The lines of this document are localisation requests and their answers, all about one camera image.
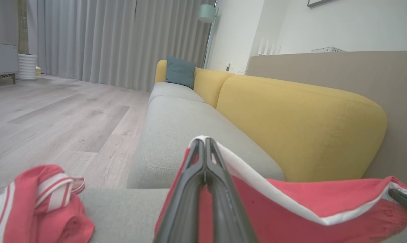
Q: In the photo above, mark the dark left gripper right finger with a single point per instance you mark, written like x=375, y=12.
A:
x=227, y=209

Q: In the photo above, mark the grey pleated curtain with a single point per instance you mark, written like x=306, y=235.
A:
x=105, y=40

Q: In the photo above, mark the white wall socket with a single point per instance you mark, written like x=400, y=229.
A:
x=228, y=66

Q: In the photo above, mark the floor lamp with teal shade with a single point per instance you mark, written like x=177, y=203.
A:
x=207, y=13

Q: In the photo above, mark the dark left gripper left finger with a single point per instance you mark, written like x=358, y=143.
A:
x=185, y=202

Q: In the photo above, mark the yellow sofa armrest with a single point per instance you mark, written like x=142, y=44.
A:
x=160, y=72

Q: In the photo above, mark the red white basketball jersey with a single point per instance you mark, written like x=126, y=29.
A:
x=24, y=216

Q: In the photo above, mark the small yellow object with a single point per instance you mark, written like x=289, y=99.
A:
x=38, y=72

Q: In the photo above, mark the yellow sofa back cushion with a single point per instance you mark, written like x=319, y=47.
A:
x=208, y=86
x=291, y=128

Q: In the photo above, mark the pale low sideboard cabinet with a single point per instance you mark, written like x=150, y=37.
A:
x=1, y=57

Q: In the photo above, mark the teal throw pillow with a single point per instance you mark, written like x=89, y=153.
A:
x=180, y=72

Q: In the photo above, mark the white ribbed plant pot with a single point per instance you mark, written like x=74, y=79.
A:
x=26, y=67

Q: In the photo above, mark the white router with antennas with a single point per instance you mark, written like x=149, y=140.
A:
x=266, y=48

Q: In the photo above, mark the dark picture frame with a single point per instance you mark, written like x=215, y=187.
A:
x=316, y=2

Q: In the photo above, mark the flat white vented box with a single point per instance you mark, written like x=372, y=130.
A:
x=326, y=50

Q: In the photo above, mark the red mesh shorts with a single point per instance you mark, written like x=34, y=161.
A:
x=291, y=216

